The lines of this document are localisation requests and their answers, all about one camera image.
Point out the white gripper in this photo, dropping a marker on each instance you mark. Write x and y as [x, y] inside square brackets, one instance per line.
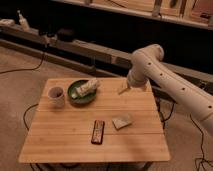
[132, 82]

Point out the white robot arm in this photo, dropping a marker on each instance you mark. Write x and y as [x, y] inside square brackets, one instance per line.
[146, 64]

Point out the beige rectangular sponge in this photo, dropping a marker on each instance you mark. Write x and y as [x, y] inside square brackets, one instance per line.
[122, 121]

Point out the green round plate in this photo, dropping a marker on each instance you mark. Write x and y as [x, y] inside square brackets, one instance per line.
[77, 100]

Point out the wooden slatted table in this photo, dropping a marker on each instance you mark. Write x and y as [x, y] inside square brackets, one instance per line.
[112, 128]

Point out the dark rectangular chocolate bar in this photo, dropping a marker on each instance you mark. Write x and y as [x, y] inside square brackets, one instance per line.
[98, 132]

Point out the white ceramic mug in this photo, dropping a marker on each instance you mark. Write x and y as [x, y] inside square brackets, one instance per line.
[56, 97]

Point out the dark box on ledge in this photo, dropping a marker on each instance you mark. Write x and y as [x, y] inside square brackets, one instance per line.
[66, 35]

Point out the white spray bottle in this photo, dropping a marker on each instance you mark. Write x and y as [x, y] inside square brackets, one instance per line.
[23, 22]

